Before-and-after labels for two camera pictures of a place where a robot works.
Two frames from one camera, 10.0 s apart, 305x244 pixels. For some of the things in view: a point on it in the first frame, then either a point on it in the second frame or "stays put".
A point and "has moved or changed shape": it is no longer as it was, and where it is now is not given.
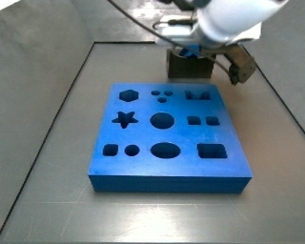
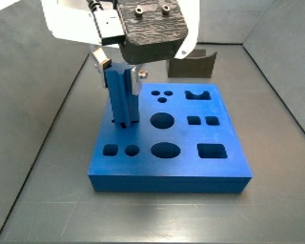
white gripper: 183,35 → 189,8
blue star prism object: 191,51 has moved or changed shape
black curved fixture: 189,68 stays put
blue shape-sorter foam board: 168,141 stays put
